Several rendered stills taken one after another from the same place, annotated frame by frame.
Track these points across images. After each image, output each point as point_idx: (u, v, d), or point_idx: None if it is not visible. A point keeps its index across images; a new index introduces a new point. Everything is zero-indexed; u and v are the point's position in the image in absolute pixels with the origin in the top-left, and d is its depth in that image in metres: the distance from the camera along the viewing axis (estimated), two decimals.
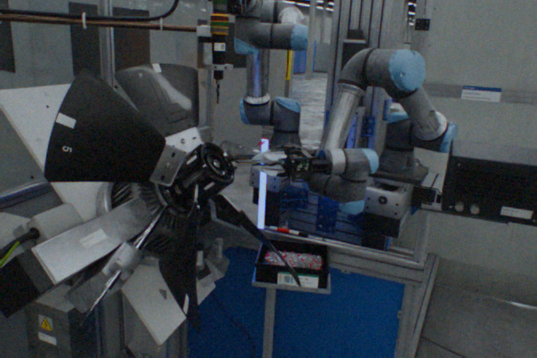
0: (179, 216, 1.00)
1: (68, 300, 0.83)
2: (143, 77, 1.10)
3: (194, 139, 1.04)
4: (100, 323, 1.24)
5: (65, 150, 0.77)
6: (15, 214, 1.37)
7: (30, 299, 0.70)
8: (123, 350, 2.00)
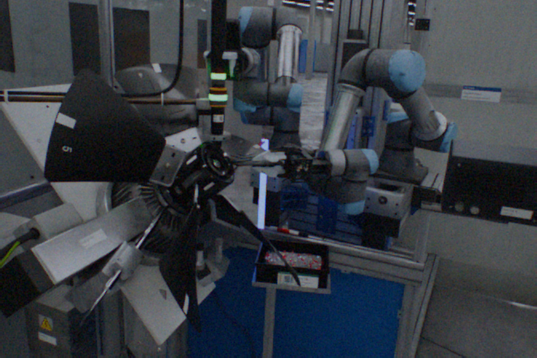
0: (179, 216, 1.00)
1: (68, 300, 0.83)
2: (143, 77, 1.10)
3: (194, 139, 1.04)
4: (100, 323, 1.24)
5: (65, 150, 0.77)
6: (15, 214, 1.37)
7: (30, 299, 0.70)
8: (123, 350, 2.00)
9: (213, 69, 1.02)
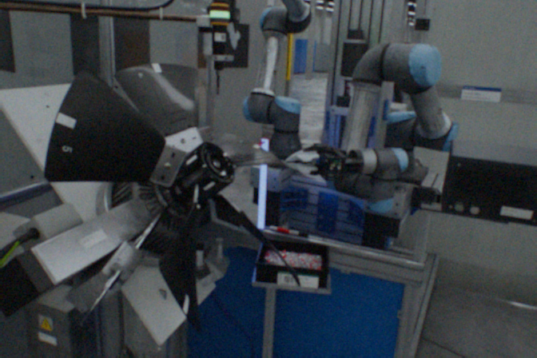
0: (179, 216, 1.00)
1: (68, 300, 0.83)
2: (143, 77, 1.10)
3: (194, 139, 1.04)
4: (100, 323, 1.24)
5: (65, 150, 0.77)
6: (15, 214, 1.37)
7: (30, 299, 0.70)
8: (123, 350, 2.00)
9: None
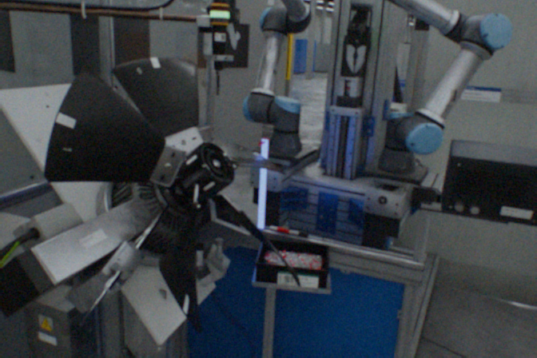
0: (156, 190, 0.99)
1: (68, 300, 0.83)
2: (240, 149, 1.30)
3: None
4: (100, 323, 1.24)
5: (137, 70, 1.08)
6: (15, 214, 1.37)
7: (30, 299, 0.70)
8: (123, 350, 2.00)
9: None
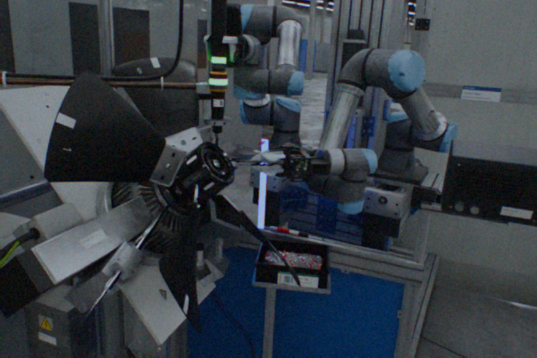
0: (156, 190, 0.99)
1: (68, 300, 0.83)
2: (240, 148, 1.30)
3: None
4: (100, 323, 1.24)
5: (137, 70, 1.08)
6: (15, 214, 1.37)
7: (30, 299, 0.70)
8: (123, 350, 2.00)
9: (214, 52, 1.01)
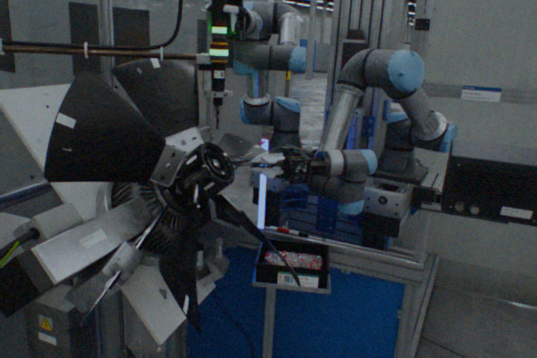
0: (156, 190, 0.99)
1: (68, 300, 0.83)
2: (240, 142, 1.30)
3: None
4: (100, 323, 1.24)
5: (137, 70, 1.08)
6: (15, 214, 1.37)
7: (30, 299, 0.70)
8: (123, 350, 2.00)
9: (214, 21, 0.99)
